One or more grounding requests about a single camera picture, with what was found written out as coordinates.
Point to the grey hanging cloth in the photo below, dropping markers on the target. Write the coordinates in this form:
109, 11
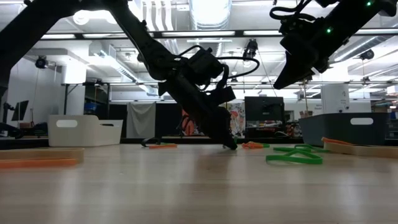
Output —
141, 119

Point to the thin orange rubber band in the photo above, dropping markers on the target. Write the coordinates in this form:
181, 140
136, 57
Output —
163, 146

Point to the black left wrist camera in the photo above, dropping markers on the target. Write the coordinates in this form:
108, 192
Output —
203, 63

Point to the floral hanging cloth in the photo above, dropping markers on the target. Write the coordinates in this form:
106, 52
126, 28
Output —
237, 118

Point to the white plastic basket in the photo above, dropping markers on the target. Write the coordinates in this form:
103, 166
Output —
81, 133

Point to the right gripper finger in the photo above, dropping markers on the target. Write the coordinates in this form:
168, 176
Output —
292, 73

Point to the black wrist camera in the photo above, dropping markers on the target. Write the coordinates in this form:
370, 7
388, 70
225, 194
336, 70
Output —
295, 26
203, 63

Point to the teal plastic basket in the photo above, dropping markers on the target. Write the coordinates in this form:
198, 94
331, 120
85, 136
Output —
335, 130

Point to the tilted black monitor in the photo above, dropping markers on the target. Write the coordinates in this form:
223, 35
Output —
20, 110

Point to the white pillar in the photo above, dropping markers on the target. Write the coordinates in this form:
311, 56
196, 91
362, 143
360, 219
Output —
335, 99

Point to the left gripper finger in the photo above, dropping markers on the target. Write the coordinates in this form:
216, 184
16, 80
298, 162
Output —
222, 119
211, 130

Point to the black overhead beam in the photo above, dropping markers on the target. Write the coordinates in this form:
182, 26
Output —
239, 33

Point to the wide black rubber band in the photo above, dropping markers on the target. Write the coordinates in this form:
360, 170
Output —
144, 143

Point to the blue bin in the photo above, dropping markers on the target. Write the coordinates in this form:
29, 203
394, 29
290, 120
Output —
90, 108

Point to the silver ceiling duct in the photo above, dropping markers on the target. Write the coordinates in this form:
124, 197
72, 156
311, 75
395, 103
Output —
210, 12

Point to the black monitor screen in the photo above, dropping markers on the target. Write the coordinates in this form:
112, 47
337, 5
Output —
264, 110

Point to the small orange rubber band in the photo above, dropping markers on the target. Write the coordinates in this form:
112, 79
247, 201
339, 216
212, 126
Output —
250, 145

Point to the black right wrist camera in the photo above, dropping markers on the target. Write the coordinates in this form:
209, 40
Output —
295, 26

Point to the orange hanging cloth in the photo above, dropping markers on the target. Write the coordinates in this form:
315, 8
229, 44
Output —
187, 124

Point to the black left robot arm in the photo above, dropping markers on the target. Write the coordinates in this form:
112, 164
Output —
140, 37

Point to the tan rubber band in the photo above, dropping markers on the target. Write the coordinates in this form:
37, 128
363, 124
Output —
46, 153
367, 151

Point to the wide orange rubber band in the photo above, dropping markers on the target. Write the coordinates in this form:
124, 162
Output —
329, 140

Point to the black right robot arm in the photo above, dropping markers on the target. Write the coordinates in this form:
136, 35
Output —
351, 18

